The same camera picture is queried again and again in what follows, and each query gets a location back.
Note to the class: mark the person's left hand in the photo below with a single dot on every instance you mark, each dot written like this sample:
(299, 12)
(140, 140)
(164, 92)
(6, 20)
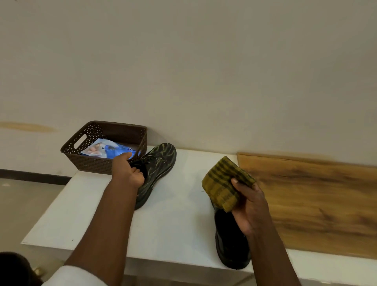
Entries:
(126, 173)

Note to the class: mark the blue and white plastic packet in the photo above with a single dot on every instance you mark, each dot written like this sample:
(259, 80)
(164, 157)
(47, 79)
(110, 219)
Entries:
(109, 150)

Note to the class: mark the person's right hand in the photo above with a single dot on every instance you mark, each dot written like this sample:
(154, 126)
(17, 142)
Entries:
(253, 209)

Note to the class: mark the black leather shoe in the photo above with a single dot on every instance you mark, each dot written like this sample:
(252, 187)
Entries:
(229, 241)
(156, 171)

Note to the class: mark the brown perforated plastic basket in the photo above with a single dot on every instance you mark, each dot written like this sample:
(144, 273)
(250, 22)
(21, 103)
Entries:
(94, 165)

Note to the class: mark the person's white shirt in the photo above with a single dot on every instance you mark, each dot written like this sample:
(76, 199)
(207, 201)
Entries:
(73, 277)

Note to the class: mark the person's left forearm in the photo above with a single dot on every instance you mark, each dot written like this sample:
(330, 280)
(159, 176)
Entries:
(106, 229)

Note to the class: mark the wooden board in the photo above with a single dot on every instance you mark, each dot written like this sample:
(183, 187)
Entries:
(324, 203)

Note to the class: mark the small golden object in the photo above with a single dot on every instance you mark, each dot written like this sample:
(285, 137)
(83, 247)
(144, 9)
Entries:
(38, 271)

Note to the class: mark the black bucket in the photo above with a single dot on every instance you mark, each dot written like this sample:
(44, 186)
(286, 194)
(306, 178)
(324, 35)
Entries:
(17, 271)

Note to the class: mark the person's right forearm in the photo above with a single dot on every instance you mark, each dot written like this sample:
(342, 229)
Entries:
(271, 259)

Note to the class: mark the yellow checked cloth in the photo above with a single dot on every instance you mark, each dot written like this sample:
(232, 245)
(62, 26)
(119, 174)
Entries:
(224, 182)

